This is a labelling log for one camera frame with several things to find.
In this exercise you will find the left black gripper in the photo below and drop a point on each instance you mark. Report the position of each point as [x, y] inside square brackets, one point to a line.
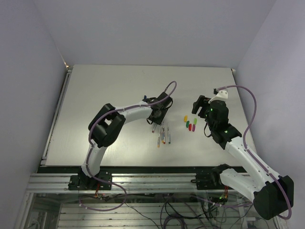
[158, 121]

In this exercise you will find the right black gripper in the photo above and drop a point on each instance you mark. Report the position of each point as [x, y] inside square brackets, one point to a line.
[202, 101]

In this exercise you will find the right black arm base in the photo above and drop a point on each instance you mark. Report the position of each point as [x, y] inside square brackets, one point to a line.
[208, 180]

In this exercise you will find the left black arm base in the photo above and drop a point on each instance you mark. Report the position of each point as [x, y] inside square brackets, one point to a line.
[82, 182]

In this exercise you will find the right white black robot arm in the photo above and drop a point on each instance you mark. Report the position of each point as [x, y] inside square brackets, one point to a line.
[270, 193]

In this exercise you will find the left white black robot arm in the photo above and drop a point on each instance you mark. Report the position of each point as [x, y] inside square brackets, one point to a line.
[106, 126]

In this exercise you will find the orange whiteboard marker pen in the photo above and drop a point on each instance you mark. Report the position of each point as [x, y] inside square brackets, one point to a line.
[159, 137]

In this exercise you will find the red whiteboard marker pen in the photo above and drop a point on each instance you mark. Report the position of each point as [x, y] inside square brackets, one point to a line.
[164, 133]

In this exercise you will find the green whiteboard marker pen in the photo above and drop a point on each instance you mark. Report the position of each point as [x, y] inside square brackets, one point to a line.
[169, 134]

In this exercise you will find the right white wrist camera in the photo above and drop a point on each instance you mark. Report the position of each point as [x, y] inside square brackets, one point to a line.
[219, 95]

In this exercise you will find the aluminium frame rail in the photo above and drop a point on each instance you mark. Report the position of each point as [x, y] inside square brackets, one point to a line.
[131, 183]

